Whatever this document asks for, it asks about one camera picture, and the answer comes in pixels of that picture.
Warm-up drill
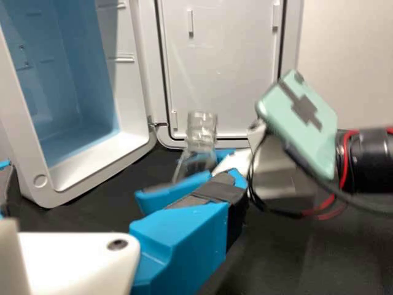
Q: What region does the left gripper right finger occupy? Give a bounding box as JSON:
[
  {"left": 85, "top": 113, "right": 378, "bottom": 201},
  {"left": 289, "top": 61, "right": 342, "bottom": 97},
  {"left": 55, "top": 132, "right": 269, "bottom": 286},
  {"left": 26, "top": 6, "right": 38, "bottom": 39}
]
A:
[{"left": 128, "top": 168, "right": 250, "bottom": 295}]

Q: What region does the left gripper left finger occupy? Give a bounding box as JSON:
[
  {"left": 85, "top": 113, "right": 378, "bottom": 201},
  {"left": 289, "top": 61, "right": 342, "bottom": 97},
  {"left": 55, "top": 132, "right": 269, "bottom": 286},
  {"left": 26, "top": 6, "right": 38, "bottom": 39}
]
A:
[{"left": 0, "top": 159, "right": 15, "bottom": 220}]

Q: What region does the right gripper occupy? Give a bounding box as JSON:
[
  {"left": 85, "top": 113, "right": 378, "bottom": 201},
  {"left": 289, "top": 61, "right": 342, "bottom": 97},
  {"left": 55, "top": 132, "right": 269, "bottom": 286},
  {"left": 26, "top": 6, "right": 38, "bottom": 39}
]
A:
[{"left": 213, "top": 133, "right": 316, "bottom": 204}]

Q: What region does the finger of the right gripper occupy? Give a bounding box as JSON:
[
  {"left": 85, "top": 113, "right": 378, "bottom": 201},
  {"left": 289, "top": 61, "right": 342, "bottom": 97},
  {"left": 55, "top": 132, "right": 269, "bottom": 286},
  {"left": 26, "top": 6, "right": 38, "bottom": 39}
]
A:
[{"left": 134, "top": 171, "right": 214, "bottom": 214}]

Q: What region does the clear flask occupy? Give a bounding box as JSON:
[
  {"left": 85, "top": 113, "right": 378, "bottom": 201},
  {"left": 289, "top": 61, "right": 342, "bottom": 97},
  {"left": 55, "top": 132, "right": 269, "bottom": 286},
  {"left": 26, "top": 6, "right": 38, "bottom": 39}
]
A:
[{"left": 171, "top": 111, "right": 220, "bottom": 187}]

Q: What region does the white incubator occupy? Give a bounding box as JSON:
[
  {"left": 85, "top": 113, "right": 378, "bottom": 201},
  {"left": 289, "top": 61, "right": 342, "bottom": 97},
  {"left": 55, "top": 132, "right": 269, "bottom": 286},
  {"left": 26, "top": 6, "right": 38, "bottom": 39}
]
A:
[{"left": 0, "top": 0, "right": 158, "bottom": 210}]

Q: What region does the right wrist camera phone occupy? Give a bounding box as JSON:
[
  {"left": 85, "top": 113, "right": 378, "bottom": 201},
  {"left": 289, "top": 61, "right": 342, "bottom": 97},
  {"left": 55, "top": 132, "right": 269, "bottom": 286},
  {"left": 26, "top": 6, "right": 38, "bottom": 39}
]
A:
[{"left": 247, "top": 69, "right": 339, "bottom": 181}]

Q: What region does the black cable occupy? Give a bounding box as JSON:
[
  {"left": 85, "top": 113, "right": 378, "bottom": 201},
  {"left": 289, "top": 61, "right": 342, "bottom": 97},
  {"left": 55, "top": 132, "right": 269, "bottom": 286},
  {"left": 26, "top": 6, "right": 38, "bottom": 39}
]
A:
[{"left": 316, "top": 177, "right": 393, "bottom": 216}]

